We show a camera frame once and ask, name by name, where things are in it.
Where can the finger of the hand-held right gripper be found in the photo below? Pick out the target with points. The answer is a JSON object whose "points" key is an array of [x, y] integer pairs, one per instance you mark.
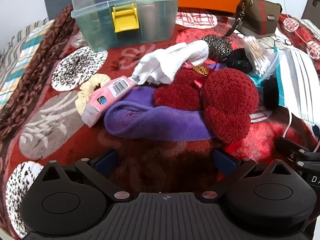
{"points": [[287, 145]]}

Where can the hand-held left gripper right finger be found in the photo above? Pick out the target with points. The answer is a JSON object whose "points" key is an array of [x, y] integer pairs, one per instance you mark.
{"points": [[223, 161]]}

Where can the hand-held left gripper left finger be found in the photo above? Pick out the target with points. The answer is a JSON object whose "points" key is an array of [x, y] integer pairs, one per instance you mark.
{"points": [[107, 158]]}

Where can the red plush bow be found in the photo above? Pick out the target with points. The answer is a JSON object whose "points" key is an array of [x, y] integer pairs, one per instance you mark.
{"points": [[227, 97]]}

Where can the face masks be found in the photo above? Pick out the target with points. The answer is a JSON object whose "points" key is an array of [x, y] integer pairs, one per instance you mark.
{"points": [[297, 80]]}

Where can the teal wipes pack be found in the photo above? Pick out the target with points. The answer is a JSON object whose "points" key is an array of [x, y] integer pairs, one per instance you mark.
{"points": [[257, 81]]}

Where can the white towel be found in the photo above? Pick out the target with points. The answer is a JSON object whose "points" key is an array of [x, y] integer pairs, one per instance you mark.
{"points": [[162, 65]]}

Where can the red printed blanket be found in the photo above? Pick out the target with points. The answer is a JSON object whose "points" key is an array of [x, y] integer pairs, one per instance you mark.
{"points": [[150, 155]]}

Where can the purple headband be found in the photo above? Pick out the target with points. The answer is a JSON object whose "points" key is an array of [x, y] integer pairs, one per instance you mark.
{"points": [[150, 125]]}

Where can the pink tissue pack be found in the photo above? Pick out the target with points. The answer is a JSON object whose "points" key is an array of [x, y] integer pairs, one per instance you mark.
{"points": [[105, 100]]}

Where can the cream scrunchie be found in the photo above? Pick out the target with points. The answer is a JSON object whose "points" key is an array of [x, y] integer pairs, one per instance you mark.
{"points": [[86, 91]]}

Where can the bag of cotton swabs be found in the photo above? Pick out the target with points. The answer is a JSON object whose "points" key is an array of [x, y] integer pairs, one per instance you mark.
{"points": [[257, 55]]}

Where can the brown patterned cloth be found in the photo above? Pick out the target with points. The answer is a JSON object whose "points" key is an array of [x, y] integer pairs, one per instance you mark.
{"points": [[32, 80]]}

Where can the black glitter scrunchie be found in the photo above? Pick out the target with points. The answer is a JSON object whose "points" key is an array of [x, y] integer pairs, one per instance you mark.
{"points": [[220, 47]]}

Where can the clear plastic storage box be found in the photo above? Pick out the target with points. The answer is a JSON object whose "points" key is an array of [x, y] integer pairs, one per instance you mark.
{"points": [[130, 38]]}

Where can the striped bed sheet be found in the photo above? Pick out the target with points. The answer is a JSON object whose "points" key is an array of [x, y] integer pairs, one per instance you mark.
{"points": [[17, 62]]}

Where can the grey bottle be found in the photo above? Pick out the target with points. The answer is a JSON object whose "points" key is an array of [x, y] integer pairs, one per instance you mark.
{"points": [[150, 17]]}

